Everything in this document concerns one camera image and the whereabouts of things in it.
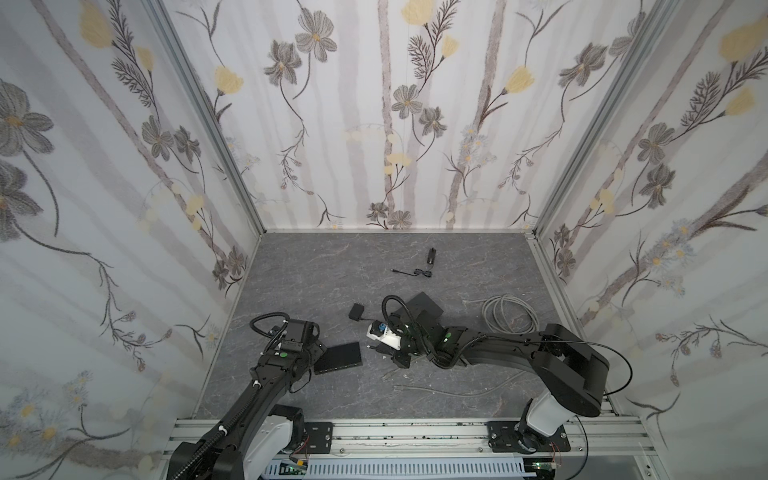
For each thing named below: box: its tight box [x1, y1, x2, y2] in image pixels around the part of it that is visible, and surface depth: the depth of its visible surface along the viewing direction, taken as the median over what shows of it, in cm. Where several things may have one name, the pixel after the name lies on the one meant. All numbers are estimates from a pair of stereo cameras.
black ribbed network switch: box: [314, 342, 363, 375], surface depth 87 cm
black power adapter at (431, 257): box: [390, 247, 437, 278], surface depth 110 cm
